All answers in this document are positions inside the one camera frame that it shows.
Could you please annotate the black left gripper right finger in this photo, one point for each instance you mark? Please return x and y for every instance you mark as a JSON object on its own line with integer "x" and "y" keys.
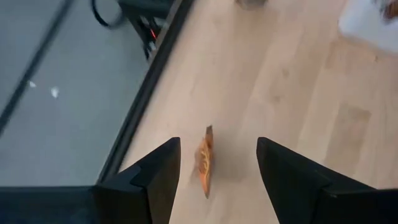
{"x": 311, "y": 199}

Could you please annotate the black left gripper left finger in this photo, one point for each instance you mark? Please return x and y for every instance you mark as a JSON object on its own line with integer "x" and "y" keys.
{"x": 124, "y": 205}

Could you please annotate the orange brown taco mix packet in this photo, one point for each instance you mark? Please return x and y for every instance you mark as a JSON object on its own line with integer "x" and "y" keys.
{"x": 205, "y": 161}
{"x": 391, "y": 9}

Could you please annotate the small white floor scrap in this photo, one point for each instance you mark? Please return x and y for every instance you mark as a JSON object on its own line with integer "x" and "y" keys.
{"x": 32, "y": 84}

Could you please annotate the white plastic bin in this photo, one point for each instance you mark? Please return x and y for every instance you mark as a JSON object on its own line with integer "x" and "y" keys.
{"x": 363, "y": 28}

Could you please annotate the black perforated computer case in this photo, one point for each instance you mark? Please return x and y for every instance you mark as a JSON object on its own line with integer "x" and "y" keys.
{"x": 146, "y": 7}

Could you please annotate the black metal table frame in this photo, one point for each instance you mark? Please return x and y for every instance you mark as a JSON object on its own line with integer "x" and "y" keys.
{"x": 141, "y": 102}

